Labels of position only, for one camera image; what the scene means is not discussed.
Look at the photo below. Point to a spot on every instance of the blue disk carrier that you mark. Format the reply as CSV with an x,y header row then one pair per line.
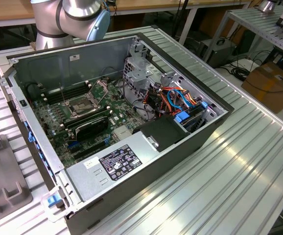
x,y
181,117

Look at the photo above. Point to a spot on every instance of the metal slat side table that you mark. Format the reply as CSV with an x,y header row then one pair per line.
x,y
254,22

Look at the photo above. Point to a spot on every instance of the open black PC case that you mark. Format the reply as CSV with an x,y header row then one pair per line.
x,y
58,64

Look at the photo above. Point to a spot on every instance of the black RAM slot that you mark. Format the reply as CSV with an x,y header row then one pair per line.
x,y
68,92
87,117
66,89
82,121
69,96
65,86

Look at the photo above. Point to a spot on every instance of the blue expansion slot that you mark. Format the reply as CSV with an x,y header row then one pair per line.
x,y
72,146

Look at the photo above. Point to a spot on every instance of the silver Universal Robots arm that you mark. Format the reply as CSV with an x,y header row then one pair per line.
x,y
77,12

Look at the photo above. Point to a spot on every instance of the grey control box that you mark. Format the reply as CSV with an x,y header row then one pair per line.
x,y
217,51

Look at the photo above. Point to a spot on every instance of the silver metal drive cage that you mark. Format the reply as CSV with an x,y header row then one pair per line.
x,y
136,73

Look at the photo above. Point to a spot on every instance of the CPU socket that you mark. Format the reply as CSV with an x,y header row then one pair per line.
x,y
79,107

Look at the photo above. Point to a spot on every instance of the brown cardboard box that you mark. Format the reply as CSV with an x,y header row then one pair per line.
x,y
271,85

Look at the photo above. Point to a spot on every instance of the thin metal locking lever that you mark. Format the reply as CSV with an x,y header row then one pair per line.
x,y
62,93

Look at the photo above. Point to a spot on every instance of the silver power supply unit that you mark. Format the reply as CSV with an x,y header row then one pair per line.
x,y
87,181

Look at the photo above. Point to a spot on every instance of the green motherboard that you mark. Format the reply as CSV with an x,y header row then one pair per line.
x,y
113,102

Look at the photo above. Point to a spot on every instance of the grey plastic parts rack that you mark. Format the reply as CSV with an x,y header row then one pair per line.
x,y
4,166

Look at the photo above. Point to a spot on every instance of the small silver chipset heatsink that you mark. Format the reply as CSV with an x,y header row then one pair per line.
x,y
123,133

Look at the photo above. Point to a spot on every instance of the blue case latch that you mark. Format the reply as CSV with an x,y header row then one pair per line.
x,y
52,199

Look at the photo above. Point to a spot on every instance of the long wooden desk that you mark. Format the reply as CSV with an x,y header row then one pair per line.
x,y
9,9

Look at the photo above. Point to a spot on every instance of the black expansion slot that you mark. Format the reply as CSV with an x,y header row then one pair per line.
x,y
90,149

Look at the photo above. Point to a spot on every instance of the blue card retention clip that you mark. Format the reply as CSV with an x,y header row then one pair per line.
x,y
30,137

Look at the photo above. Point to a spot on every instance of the black plastic air shroud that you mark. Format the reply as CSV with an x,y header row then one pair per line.
x,y
161,129

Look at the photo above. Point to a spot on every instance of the black graphics card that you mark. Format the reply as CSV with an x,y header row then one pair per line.
x,y
92,128

